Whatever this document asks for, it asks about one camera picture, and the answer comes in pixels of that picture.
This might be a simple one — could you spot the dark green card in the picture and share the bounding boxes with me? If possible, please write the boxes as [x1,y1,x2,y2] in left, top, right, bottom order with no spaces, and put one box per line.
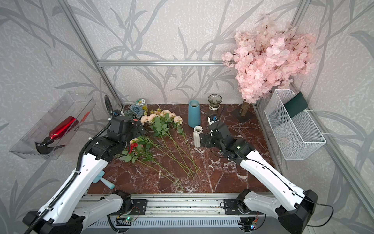
[284,92,308,118]

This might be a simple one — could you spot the pink cherry blossom tree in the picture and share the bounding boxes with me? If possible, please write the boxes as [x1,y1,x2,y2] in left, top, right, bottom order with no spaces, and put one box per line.
[222,16,316,103]

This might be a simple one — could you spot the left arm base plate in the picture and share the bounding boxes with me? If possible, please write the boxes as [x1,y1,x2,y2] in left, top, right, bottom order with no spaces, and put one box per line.
[117,199,148,216]

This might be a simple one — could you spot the blue hydrangea flowers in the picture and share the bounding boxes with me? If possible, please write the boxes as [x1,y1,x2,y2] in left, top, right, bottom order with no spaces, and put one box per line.
[123,105,145,119]

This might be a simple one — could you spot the tree stand base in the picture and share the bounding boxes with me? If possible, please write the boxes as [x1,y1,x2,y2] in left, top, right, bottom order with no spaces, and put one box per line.
[231,100,254,123]

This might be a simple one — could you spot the aluminium front rail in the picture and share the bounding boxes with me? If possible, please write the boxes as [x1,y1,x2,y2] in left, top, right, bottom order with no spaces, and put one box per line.
[62,192,304,218]

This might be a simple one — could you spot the cream pink rose stem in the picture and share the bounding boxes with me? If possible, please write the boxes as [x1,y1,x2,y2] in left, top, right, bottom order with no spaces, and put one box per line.
[140,108,199,178]

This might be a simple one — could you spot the red rose stem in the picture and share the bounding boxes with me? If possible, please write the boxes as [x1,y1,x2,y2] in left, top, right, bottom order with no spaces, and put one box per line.
[116,142,184,191]

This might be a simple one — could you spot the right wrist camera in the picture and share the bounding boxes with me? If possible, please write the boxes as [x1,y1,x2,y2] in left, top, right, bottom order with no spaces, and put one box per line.
[207,114,219,125]

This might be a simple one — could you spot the teal hand trowel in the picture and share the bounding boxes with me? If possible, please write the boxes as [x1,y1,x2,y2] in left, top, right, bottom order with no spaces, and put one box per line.
[92,170,115,190]

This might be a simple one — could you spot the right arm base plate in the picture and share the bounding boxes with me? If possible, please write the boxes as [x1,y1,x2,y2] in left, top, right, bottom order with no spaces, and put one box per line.
[224,199,250,215]

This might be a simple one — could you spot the clear glass vase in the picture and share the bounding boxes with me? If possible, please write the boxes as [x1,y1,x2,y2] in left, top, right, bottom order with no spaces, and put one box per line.
[207,94,223,111]

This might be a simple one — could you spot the clear plastic wall bin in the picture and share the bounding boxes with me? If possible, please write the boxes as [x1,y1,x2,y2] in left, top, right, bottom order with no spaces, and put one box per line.
[10,92,96,160]

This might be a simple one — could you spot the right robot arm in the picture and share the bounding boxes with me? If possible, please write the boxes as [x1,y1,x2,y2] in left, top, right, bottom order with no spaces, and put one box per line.
[200,121,318,234]

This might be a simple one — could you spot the white ribbed vase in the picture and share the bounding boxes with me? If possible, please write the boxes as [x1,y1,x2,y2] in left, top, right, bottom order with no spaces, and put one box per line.
[193,126,203,148]

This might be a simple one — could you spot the teal ceramic vase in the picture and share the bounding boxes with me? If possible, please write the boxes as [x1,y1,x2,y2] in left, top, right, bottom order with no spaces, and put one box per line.
[188,100,201,128]

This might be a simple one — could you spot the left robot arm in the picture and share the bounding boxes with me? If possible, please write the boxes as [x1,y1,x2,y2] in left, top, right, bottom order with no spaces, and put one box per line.
[22,116,145,234]

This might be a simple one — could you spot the red spray bottle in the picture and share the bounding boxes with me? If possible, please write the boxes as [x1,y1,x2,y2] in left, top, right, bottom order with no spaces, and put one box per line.
[35,111,91,155]

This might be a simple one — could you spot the white wire mesh basket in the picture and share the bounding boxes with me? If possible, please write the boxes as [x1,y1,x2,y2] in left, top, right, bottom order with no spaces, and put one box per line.
[265,89,326,161]

